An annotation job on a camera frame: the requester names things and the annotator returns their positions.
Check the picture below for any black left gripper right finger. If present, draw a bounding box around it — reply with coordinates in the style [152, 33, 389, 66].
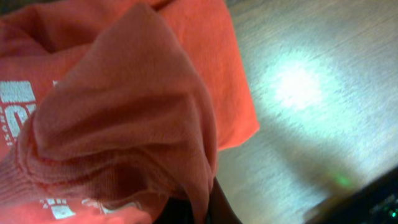
[206, 178, 242, 224]

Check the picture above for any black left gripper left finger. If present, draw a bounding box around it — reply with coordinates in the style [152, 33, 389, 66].
[154, 198, 194, 224]

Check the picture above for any orange printed t-shirt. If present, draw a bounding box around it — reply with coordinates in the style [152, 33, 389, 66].
[1, 0, 259, 223]

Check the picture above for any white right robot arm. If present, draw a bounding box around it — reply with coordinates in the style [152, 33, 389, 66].
[305, 167, 397, 224]

